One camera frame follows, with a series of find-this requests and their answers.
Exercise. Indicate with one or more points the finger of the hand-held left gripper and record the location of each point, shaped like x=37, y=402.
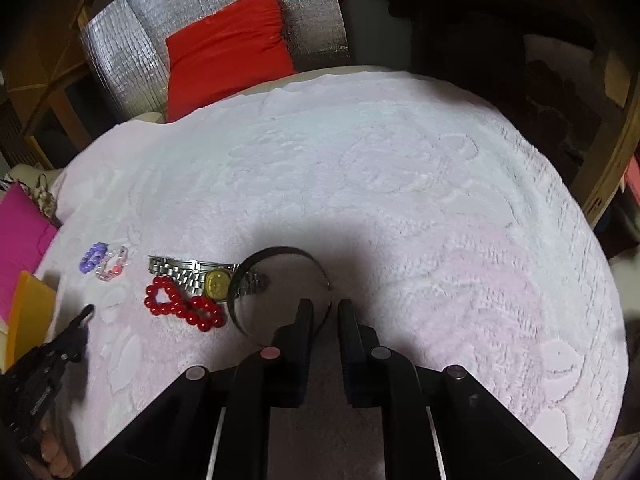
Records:
x=75, y=332

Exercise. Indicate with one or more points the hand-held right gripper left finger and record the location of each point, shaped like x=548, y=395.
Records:
x=305, y=321

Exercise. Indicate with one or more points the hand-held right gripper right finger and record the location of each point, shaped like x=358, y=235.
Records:
x=346, y=321

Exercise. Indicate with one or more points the orange box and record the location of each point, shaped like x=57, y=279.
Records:
x=30, y=320

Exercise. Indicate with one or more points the black bangle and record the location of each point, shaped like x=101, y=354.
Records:
x=280, y=249

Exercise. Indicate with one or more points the silver watch with gold face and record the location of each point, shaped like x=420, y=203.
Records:
x=217, y=283

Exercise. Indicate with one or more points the person's left hand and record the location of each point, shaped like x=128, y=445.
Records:
x=56, y=455

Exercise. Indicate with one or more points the magenta cushion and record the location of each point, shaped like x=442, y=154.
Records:
x=20, y=240

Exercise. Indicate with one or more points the patterned cloth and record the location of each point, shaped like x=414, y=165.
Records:
x=44, y=199

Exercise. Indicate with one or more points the pale pink fluffy blanket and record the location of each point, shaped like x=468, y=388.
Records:
x=400, y=185

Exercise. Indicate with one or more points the red cushion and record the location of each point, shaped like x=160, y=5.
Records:
x=225, y=50

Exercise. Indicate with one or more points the silver foil insulation panel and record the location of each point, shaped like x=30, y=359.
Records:
x=125, y=50

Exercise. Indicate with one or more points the wooden chair frame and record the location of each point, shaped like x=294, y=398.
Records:
x=607, y=160

